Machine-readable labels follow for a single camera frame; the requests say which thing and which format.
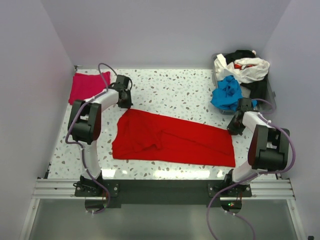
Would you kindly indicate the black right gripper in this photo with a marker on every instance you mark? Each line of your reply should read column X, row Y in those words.
column 234, row 125

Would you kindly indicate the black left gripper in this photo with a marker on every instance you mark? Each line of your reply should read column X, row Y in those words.
column 125, row 100

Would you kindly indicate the red t-shirt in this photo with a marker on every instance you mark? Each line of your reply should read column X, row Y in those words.
column 151, row 137

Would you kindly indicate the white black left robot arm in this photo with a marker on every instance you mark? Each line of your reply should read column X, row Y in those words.
column 85, row 122

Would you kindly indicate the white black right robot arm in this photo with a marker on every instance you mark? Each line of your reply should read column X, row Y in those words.
column 269, row 146

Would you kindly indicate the blue t-shirt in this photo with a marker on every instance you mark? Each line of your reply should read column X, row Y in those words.
column 227, row 94

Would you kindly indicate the folded pink t-shirt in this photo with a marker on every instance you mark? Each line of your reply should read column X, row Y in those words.
column 85, row 86

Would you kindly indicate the black t-shirt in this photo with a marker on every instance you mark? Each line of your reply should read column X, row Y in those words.
column 258, row 89

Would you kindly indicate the clear plastic bin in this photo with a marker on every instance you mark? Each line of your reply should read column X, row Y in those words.
column 269, row 94

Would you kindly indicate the white t-shirt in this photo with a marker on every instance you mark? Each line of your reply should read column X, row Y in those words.
column 245, row 70

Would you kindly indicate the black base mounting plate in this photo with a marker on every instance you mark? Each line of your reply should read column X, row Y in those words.
column 146, row 192

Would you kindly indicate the aluminium rail frame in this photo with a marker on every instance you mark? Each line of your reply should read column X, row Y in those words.
column 58, row 180

